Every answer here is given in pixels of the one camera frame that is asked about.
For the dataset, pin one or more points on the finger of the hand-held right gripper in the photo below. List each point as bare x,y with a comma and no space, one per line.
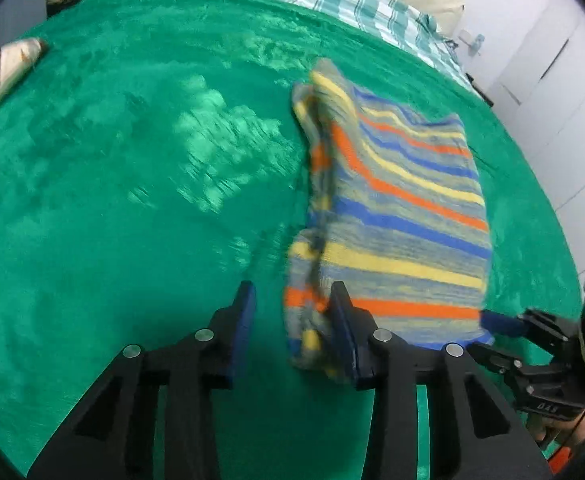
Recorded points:
495,357
502,322

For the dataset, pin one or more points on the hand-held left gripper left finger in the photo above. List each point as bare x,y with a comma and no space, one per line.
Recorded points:
242,325

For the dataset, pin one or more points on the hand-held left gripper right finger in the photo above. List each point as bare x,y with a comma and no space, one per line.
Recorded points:
345,330

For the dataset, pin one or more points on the striped knit sweater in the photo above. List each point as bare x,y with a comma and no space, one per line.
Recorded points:
397,200

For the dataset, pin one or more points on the person's right hand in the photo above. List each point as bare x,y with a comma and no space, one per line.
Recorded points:
547,430

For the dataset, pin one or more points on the green fleece blanket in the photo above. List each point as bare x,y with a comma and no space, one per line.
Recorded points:
122,210

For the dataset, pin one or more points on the white wardrobe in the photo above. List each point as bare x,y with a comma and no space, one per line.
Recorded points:
562,110

